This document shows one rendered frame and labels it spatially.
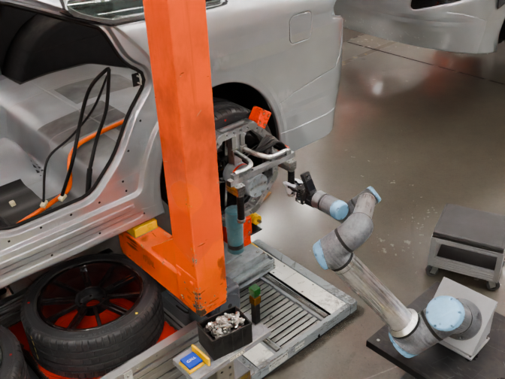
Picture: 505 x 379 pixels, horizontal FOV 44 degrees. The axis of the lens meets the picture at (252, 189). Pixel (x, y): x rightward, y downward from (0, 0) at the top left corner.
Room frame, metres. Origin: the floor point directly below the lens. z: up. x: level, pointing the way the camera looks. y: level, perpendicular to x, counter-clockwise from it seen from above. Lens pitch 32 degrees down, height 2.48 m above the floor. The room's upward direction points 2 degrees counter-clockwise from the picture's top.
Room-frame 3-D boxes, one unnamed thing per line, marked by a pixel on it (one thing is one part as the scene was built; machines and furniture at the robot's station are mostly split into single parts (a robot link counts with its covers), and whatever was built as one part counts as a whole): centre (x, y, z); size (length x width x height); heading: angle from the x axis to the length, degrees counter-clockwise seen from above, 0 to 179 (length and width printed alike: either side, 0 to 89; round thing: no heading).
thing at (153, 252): (2.48, 0.46, 0.69); 0.52 x 0.17 x 0.35; 40
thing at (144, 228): (2.61, 0.58, 0.71); 0.14 x 0.14 x 0.05; 40
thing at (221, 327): (2.02, 0.15, 0.51); 0.20 x 0.14 x 0.13; 121
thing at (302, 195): (2.66, -0.28, 0.80); 0.12 x 0.08 x 0.09; 40
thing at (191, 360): (1.90, 0.29, 0.47); 0.07 x 0.07 x 0.02; 40
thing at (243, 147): (2.79, -0.07, 1.03); 0.19 x 0.18 x 0.11; 40
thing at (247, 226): (2.85, 0.11, 0.48); 0.16 x 0.12 x 0.17; 40
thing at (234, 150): (2.66, 0.08, 1.03); 0.19 x 0.18 x 0.11; 40
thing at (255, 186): (2.76, 0.04, 0.85); 0.21 x 0.14 x 0.14; 40
